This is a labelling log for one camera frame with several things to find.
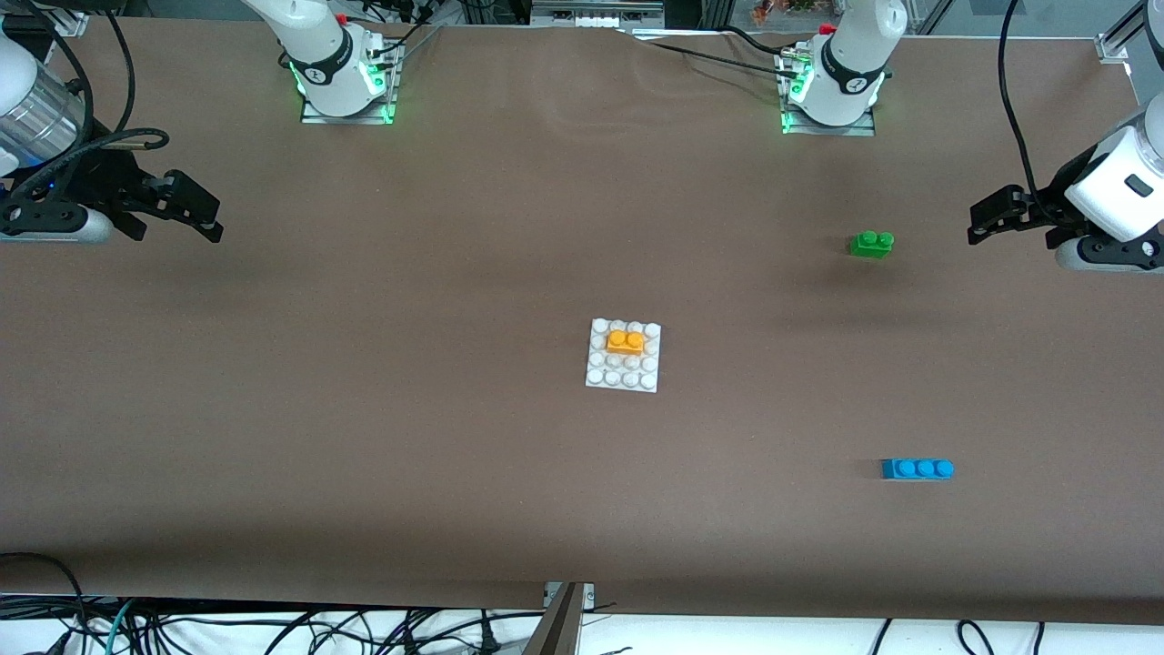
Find dark grey support beam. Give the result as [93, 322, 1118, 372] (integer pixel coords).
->
[523, 582, 584, 655]

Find teal floor cable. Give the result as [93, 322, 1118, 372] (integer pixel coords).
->
[105, 599, 139, 655]

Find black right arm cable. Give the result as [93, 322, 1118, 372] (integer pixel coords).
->
[105, 11, 137, 137]

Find colourful small objects pile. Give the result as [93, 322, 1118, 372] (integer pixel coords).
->
[750, 0, 821, 25]

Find brown table cover sheet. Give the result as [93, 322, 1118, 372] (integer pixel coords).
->
[0, 16, 1164, 627]

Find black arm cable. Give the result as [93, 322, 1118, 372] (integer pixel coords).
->
[105, 11, 137, 137]
[998, 0, 1074, 228]

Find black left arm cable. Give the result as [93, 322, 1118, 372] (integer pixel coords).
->
[998, 0, 1074, 228]

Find black looped floor cable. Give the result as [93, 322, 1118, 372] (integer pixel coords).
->
[0, 552, 87, 655]

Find aluminium frame rail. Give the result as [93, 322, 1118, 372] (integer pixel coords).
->
[530, 0, 665, 28]

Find blue three-stud block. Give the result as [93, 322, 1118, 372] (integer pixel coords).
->
[880, 458, 956, 481]

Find black cable across table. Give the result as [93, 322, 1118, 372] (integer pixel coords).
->
[627, 27, 803, 81]

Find tangled black floor cables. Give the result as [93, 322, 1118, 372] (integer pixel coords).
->
[136, 602, 515, 655]

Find white studded base plate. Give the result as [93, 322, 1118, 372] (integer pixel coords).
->
[585, 318, 662, 394]

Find thick black camera cable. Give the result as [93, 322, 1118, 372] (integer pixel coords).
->
[7, 129, 172, 203]

